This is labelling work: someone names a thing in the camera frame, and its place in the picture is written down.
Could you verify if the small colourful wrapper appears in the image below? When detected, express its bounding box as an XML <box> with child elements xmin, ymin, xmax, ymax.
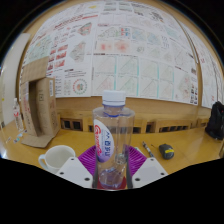
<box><xmin>12</xmin><ymin>131</ymin><xmax>28</xmax><ymax>144</ymax></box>

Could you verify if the silver and black pen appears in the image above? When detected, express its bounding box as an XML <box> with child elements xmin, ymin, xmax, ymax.
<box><xmin>142</xmin><ymin>141</ymin><xmax>155</xmax><ymax>158</ymax></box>

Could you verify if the clear plastic water bottle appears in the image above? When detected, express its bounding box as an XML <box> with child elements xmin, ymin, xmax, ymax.
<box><xmin>92</xmin><ymin>89</ymin><xmax>136</xmax><ymax>190</ymax></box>

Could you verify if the black and yellow tape measure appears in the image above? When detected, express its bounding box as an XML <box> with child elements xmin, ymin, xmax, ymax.
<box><xmin>158</xmin><ymin>143</ymin><xmax>175</xmax><ymax>160</ymax></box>

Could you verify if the small clear labelled bottle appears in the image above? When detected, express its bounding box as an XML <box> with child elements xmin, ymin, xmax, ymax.
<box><xmin>11</xmin><ymin>97</ymin><xmax>25</xmax><ymax>133</ymax></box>

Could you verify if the black bag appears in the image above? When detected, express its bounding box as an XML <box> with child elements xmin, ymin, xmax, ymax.
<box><xmin>204</xmin><ymin>100</ymin><xmax>224</xmax><ymax>141</ymax></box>

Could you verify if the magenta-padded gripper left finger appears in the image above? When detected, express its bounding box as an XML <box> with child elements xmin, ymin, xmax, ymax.
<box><xmin>54</xmin><ymin>144</ymin><xmax>100</xmax><ymax>190</ymax></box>

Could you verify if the white ceramic mug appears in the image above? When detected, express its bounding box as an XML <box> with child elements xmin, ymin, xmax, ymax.
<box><xmin>37</xmin><ymin>144</ymin><xmax>77</xmax><ymax>175</ymax></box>

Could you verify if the brown cardboard box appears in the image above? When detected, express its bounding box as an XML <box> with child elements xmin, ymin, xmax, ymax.
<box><xmin>19</xmin><ymin>55</ymin><xmax>61</xmax><ymax>149</ymax></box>

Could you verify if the large printed wall poster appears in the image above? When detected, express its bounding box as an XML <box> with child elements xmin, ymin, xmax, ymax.
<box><xmin>21</xmin><ymin>0</ymin><xmax>224</xmax><ymax>109</ymax></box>

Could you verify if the flat round red coaster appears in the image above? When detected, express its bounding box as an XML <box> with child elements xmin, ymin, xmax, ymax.
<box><xmin>96</xmin><ymin>175</ymin><xmax>129</xmax><ymax>191</ymax></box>

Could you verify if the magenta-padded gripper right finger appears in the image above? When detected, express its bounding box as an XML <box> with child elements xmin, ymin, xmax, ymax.
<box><xmin>125</xmin><ymin>145</ymin><xmax>169</xmax><ymax>189</ymax></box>

